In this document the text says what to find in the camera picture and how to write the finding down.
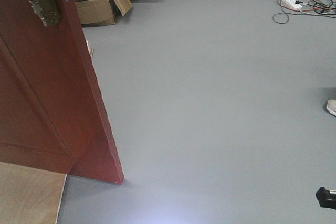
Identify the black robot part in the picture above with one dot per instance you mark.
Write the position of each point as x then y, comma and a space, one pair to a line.
326, 198

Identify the white edge rail far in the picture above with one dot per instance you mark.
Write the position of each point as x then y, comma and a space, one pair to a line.
90, 49

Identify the white sneaker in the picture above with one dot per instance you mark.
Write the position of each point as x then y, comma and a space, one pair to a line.
331, 106

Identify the white power strip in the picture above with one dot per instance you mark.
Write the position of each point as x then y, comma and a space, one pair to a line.
291, 5

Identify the cardboard box with sandbags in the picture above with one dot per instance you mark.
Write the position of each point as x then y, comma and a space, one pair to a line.
101, 12

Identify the plywood base board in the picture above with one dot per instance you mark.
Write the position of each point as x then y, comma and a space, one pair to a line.
30, 195

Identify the brown wooden door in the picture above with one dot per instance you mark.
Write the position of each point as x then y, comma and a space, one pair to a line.
52, 112

